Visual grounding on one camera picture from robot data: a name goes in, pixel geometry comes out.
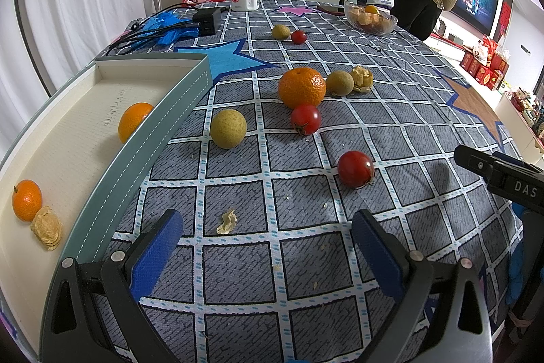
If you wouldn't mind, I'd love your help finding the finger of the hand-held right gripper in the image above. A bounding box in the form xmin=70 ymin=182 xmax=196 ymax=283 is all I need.
xmin=492 ymin=151 xmax=530 ymax=170
xmin=453 ymin=144 xmax=496 ymax=183

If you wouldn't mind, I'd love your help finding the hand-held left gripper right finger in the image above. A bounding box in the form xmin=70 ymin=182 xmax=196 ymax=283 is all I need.
xmin=351 ymin=209 xmax=494 ymax=363

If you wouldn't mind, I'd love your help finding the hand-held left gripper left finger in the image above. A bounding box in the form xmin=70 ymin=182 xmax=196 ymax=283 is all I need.
xmin=40 ymin=209 xmax=184 ymax=363

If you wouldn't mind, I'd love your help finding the white tray with grey rim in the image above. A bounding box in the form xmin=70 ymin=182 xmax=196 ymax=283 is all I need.
xmin=0 ymin=52 xmax=212 ymax=363

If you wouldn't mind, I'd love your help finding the orange mandarin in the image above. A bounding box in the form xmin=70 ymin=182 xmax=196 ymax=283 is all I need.
xmin=278 ymin=66 xmax=327 ymax=110

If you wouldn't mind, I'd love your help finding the person's right hand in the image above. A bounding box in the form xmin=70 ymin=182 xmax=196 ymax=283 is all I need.
xmin=506 ymin=237 xmax=528 ymax=306

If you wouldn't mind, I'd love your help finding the white low cabinet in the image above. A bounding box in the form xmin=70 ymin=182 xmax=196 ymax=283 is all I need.
xmin=495 ymin=91 xmax=544 ymax=164

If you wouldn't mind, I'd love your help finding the dry husk piece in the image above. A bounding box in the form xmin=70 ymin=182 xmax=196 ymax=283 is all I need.
xmin=216 ymin=210 xmax=239 ymax=235

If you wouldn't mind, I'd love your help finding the stack of red gift boxes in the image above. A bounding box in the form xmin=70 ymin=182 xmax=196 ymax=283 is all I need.
xmin=460 ymin=35 xmax=511 ymax=90

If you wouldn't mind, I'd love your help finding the grey checked star tablecloth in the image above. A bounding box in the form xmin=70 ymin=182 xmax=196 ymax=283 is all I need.
xmin=96 ymin=0 xmax=525 ymax=363

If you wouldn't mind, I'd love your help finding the glass bowl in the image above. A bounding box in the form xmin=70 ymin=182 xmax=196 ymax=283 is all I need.
xmin=343 ymin=0 xmax=399 ymax=36

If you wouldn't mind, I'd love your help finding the blue plastic bag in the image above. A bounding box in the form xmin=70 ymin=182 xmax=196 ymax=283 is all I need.
xmin=136 ymin=11 xmax=200 ymax=46

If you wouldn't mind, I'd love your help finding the black power adapter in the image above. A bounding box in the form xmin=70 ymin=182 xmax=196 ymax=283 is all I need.
xmin=192 ymin=8 xmax=222 ymax=36

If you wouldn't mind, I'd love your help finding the black cable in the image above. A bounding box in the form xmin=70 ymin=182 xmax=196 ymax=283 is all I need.
xmin=106 ymin=8 xmax=230 ymax=57

